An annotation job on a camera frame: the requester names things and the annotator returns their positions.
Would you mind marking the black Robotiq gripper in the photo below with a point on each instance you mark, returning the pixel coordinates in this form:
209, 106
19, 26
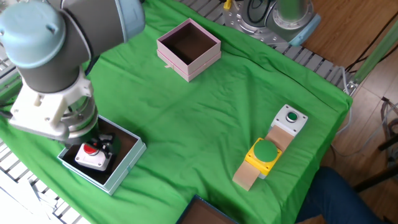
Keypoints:
91, 135

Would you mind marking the white box red push button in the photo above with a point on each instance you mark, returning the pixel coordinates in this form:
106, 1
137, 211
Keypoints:
93, 160

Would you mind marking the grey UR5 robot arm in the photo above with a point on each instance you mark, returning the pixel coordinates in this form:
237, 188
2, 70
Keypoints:
62, 37

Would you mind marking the light blue cardboard box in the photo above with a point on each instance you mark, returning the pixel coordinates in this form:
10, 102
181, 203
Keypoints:
124, 177

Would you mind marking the dark blue cardboard box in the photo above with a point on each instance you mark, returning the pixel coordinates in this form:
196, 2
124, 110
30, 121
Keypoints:
202, 214

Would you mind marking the pink cardboard box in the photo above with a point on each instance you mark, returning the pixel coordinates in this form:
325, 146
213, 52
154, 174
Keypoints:
199, 67

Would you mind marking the yellow box green mushroom button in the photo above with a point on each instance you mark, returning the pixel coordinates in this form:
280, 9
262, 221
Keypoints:
265, 151

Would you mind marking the grey box small green button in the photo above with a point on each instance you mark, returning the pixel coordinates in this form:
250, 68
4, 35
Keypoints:
281, 118

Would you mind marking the green table cloth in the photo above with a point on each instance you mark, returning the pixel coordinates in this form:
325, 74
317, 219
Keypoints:
202, 124

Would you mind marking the white paper stack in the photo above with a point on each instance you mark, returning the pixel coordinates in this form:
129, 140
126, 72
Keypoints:
18, 199

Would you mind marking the tan wooden block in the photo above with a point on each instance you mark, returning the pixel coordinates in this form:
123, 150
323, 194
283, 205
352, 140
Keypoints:
280, 138
245, 175

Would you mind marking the silver robot mounting plate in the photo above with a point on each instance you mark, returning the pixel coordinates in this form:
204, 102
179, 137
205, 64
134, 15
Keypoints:
236, 18

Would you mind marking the small yellow item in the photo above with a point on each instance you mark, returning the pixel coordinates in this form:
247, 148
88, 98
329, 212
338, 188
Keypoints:
227, 3

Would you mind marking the person's leg blue jeans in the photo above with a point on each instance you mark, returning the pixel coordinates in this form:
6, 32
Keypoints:
332, 199

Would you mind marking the white wrist mounting bracket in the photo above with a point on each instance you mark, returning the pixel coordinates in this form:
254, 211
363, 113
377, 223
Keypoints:
40, 109

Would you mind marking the black chair frame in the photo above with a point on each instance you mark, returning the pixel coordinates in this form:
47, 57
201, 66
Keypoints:
377, 179

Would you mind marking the metal frame post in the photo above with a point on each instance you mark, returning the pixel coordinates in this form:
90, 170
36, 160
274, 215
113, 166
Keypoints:
376, 54

